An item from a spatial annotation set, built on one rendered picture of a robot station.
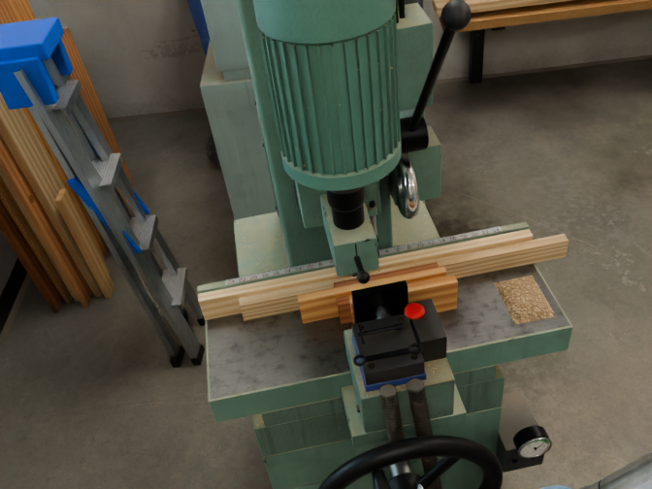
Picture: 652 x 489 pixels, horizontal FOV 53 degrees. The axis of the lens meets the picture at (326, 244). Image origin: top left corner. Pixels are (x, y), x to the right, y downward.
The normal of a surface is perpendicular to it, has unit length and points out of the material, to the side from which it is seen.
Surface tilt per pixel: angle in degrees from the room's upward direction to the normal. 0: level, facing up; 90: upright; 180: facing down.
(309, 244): 90
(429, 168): 90
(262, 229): 0
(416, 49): 90
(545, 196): 0
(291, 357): 0
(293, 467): 90
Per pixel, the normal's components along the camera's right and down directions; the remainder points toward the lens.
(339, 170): -0.03, 0.67
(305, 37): -0.29, 0.66
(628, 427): -0.11, -0.74
